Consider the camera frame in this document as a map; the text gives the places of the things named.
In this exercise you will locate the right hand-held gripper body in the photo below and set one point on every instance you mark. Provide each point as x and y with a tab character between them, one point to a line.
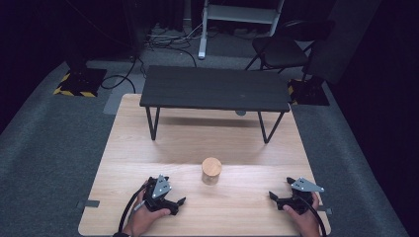
301	194

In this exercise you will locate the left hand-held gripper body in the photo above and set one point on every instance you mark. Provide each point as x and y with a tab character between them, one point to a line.
157	194

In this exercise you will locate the person's right hand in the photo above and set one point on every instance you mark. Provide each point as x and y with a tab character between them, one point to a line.
304	221

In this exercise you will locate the person's left hand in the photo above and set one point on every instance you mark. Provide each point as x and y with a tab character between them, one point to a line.
145	219

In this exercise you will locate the small wooden cylinder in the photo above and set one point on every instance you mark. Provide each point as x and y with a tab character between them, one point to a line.
211	171

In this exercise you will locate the black wristwatch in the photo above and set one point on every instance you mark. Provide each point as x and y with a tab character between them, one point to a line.
121	234

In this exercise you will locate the round grey table grommet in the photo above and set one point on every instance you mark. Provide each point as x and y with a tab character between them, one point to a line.
240	113

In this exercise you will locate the black base with striped tape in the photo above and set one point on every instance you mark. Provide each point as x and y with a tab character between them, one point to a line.
82	82
308	92

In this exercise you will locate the black shelf with metal legs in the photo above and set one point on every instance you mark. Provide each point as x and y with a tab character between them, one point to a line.
214	87

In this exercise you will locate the black folding chair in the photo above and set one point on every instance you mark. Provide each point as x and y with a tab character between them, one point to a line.
283	51

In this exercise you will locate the grey partition board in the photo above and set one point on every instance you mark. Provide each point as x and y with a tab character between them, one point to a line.
342	39

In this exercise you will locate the white metal stand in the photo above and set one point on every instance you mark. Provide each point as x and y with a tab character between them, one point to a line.
237	15

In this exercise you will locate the grey table bracket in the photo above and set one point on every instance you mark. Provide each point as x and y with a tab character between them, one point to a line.
326	210
88	203

